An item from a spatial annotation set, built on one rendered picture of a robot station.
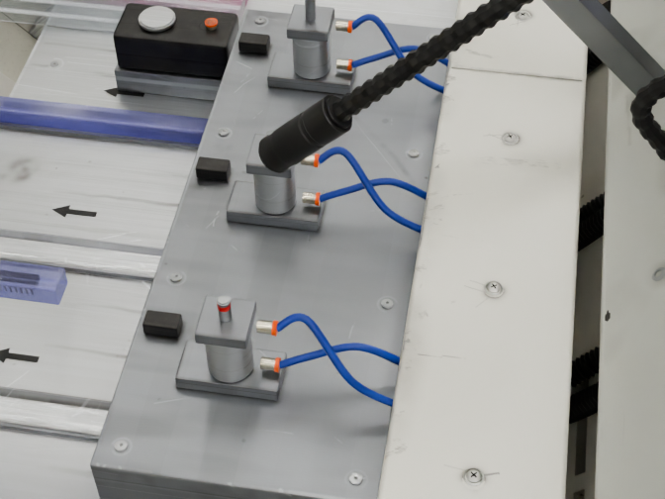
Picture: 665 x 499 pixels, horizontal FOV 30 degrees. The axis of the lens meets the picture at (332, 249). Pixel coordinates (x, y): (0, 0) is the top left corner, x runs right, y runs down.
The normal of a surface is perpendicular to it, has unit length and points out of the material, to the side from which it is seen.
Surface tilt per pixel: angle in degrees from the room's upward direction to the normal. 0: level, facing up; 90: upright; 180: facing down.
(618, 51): 90
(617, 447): 90
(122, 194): 45
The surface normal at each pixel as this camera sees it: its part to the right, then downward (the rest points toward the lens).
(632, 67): -0.17, 0.74
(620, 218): -0.70, -0.55
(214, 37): -0.01, -0.66
